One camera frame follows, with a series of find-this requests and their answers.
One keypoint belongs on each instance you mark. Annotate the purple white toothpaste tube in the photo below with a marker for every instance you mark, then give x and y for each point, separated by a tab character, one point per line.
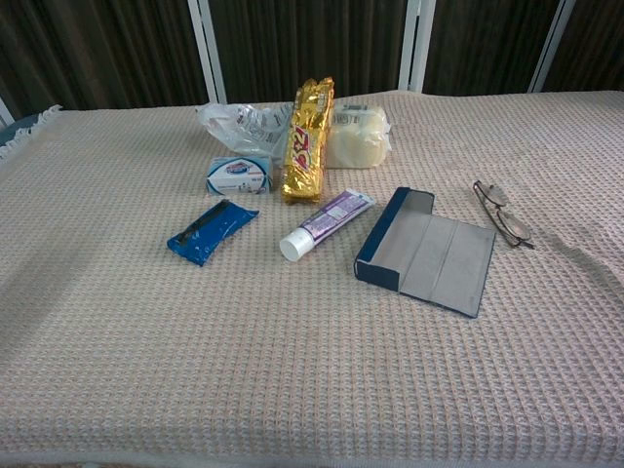
326	219

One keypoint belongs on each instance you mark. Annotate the grey pouch with blue edge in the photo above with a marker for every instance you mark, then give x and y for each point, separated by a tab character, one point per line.
439	258

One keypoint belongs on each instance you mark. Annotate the thin-framed eyeglasses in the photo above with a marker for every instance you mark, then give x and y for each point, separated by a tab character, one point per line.
496	195

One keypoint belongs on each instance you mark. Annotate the gold foil snack pack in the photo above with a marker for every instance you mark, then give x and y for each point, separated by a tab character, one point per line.
304	156

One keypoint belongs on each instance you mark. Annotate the white blue soap box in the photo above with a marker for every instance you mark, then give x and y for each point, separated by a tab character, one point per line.
239	175

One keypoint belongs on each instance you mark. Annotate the blue razor packet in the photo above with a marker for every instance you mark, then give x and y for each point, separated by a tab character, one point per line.
214	231

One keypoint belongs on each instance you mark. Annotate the cream rolls in clear wrap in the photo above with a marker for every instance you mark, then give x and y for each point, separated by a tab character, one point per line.
356	141

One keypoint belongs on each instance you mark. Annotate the crumpled clear plastic bag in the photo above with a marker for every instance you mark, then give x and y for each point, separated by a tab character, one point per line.
244	129

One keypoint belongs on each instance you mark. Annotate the beige waffle weave blanket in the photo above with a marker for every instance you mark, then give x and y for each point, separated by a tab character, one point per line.
292	365

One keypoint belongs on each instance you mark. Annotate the teal mattress pad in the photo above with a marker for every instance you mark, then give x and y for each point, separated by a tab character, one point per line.
14	128

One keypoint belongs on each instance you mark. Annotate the white screen frame post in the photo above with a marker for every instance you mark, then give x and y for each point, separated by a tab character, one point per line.
207	49
548	53
414	49
5	112

